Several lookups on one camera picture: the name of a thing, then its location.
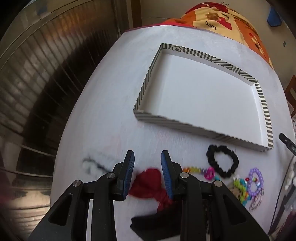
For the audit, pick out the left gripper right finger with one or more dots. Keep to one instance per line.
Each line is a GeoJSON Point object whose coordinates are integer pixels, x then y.
{"type": "Point", "coordinates": [171, 173]}

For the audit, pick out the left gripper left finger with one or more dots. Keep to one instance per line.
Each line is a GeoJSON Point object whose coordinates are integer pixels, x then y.
{"type": "Point", "coordinates": [124, 175]}

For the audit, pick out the red black hair bow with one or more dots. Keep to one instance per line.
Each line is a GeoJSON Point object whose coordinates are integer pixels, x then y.
{"type": "Point", "coordinates": [148, 185]}

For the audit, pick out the white fluffy scrunchie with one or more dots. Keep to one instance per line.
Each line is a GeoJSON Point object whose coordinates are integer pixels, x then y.
{"type": "Point", "coordinates": [98, 165]}

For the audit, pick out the black scrunchie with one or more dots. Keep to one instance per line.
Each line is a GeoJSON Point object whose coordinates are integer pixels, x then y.
{"type": "Point", "coordinates": [223, 160]}

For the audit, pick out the wooden chair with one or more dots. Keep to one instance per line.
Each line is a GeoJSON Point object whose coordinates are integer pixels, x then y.
{"type": "Point", "coordinates": [290, 93]}

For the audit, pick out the striped black white tray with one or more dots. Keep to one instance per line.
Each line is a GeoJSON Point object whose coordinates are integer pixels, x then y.
{"type": "Point", "coordinates": [195, 92]}

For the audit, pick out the blue hanging cloth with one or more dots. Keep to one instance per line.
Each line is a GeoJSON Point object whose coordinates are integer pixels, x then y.
{"type": "Point", "coordinates": [274, 19]}

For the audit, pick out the orange patterned blanket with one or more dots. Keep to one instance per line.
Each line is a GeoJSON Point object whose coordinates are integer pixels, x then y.
{"type": "Point", "coordinates": [222, 20]}

